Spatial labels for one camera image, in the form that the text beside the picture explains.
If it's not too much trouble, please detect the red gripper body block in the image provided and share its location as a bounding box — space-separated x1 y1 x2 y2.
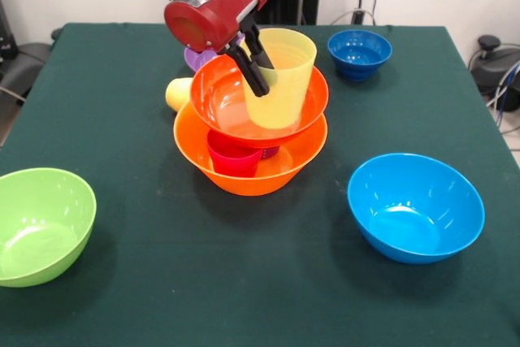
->
163 0 278 54

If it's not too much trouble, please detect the red plastic bowl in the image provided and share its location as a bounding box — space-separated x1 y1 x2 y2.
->
189 54 330 148

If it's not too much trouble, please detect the pink plastic cup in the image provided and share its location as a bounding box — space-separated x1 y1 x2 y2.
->
206 129 264 179

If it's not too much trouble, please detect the grey office chair base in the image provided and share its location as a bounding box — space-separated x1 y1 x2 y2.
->
0 40 41 100

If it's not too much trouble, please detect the dark green table cloth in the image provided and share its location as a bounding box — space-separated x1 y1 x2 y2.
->
0 23 520 347

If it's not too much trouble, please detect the yellow plastic cup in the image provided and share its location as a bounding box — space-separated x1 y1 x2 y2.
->
165 77 194 113

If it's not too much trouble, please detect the large orange plastic bowl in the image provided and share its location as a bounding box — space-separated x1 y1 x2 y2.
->
173 101 329 197

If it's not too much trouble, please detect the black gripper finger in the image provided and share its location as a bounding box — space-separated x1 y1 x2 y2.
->
242 24 278 71
224 43 271 98

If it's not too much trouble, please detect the tangle of floor cables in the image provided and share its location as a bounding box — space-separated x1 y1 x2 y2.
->
485 60 520 135

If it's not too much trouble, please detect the light blue plastic bowl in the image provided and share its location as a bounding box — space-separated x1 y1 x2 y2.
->
347 153 486 265

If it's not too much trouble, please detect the small dark blue bowl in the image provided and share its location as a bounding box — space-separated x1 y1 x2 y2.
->
327 29 393 82

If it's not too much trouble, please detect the pale yellow ribbed cup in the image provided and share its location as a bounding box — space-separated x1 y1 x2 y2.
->
242 28 319 130

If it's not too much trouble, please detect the purple plastic bowl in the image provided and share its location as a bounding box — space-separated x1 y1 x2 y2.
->
184 45 219 73

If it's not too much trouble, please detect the green plastic bowl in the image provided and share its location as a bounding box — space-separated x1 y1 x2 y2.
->
0 167 98 288

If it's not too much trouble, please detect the black office chair base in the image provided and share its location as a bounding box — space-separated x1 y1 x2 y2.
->
467 34 520 96

